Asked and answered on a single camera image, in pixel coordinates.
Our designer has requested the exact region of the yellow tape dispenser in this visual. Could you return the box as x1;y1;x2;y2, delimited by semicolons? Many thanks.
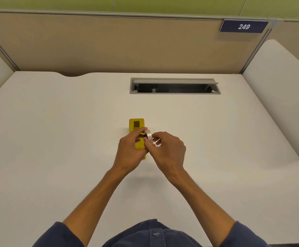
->
129;118;147;160

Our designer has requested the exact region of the dark blue number sign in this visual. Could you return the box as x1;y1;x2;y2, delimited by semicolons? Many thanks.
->
219;19;269;33

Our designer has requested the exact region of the beige partition panel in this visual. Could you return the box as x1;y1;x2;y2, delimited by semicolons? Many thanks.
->
0;9;277;77

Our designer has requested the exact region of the clear tape roll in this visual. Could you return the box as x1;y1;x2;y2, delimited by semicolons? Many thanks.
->
143;130;154;145

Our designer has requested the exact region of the person's left hand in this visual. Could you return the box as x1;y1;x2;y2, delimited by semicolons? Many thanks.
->
112;127;149;174

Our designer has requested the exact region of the person's blue shirt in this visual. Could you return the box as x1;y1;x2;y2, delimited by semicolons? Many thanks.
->
32;219;271;247

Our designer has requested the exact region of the person's right hand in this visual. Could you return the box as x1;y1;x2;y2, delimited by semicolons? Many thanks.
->
143;132;186;172

